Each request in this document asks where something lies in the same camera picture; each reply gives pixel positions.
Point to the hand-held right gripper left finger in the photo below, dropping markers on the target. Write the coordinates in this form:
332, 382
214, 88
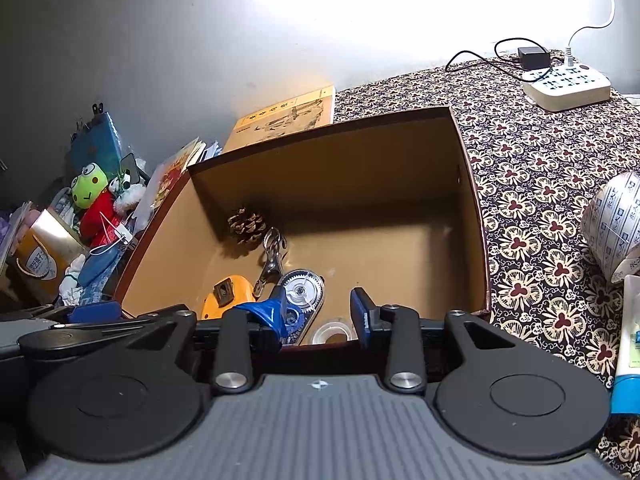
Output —
272, 312

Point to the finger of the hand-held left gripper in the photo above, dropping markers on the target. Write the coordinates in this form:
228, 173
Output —
95, 312

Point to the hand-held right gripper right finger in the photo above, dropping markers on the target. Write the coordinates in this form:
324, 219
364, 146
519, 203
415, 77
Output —
360, 317

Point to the blue correction tape dispenser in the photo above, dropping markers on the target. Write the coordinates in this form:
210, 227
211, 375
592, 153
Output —
300, 290

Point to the yellow tape measure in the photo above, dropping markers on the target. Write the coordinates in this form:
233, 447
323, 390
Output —
245, 290

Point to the clear tape roll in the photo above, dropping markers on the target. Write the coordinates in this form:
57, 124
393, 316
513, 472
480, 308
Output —
320, 332

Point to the metal clip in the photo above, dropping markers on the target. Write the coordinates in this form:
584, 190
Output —
270, 265

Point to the pine cone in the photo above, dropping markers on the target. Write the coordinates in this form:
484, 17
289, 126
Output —
246, 225

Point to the brown cardboard box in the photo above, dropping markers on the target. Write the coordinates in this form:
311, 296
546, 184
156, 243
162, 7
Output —
375, 200

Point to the white crumpled cloth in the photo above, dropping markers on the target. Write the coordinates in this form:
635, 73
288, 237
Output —
72, 285

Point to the blue patterned cloth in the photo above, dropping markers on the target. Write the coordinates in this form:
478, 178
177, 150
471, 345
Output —
100, 270

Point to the golden box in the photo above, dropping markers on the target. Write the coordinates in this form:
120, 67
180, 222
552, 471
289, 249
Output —
45, 255

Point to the small panda plush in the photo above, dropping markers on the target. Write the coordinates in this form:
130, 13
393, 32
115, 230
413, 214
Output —
125, 195

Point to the green frog plush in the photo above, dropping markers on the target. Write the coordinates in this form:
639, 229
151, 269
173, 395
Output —
90, 185

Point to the dark rectangular panel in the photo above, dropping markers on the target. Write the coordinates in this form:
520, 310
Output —
131, 165

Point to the stack of booklets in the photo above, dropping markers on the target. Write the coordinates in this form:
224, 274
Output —
167, 175

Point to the blue notebook with clips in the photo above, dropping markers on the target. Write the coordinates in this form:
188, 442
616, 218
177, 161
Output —
97, 140

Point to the yellow book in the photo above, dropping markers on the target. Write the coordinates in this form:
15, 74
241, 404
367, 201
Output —
280, 120

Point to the white label roll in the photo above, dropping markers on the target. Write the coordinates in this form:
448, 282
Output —
610, 225

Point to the white blue tube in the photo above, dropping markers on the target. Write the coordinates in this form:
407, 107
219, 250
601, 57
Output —
630, 340

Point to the white power strip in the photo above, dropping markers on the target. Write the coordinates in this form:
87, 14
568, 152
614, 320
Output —
565, 90

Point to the black power adapter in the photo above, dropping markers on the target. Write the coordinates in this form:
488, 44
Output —
534, 57

